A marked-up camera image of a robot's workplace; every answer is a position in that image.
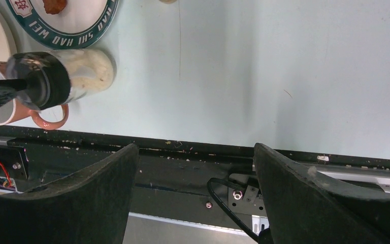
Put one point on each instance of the black lid spice jar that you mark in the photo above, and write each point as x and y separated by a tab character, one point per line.
57	77

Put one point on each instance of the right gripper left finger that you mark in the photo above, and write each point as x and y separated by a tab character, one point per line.
87	206

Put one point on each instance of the pink ceramic mug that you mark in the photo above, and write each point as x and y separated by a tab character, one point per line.
14	111

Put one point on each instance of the patterned rim white plate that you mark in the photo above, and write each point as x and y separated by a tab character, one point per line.
79	25

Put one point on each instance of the orange sausage on patterned plate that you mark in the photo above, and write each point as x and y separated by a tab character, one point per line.
54	7

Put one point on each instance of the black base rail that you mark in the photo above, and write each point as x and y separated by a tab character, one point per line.
172	178

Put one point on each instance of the black cap pepper jar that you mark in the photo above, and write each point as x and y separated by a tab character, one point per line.
168	1

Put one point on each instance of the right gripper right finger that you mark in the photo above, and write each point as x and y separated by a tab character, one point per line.
305	206

